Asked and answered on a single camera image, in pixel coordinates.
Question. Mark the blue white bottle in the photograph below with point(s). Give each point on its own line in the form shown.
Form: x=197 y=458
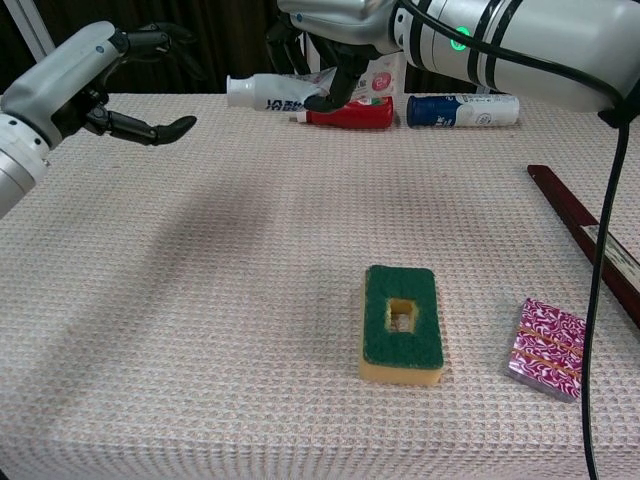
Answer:
x=460 y=111

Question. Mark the green yellow sponge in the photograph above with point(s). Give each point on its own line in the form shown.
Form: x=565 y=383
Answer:
x=402 y=345

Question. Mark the white toothpaste tube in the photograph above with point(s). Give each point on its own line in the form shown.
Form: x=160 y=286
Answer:
x=280 y=97

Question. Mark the pink patterned card box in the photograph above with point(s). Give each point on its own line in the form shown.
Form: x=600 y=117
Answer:
x=547 y=345

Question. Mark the dark red wooden stick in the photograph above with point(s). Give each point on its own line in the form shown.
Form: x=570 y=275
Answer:
x=565 y=202

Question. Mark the dark pleated screen panel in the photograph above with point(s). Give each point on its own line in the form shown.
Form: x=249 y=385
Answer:
x=435 y=82
x=230 y=40
x=7 y=40

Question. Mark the beige woven tablecloth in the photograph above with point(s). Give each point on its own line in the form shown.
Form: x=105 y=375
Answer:
x=200 y=300

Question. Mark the white screen frame post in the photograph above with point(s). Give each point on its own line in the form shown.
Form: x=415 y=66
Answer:
x=32 y=22
x=313 y=57

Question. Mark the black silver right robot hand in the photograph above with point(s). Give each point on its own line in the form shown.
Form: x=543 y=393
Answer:
x=345 y=22

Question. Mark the red ketchup bottle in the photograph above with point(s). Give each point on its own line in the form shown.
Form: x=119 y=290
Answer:
x=360 y=116

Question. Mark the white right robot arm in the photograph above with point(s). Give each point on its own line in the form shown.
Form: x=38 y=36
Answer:
x=540 y=45

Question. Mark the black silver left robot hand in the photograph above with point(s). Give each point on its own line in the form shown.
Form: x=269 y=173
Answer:
x=65 y=75

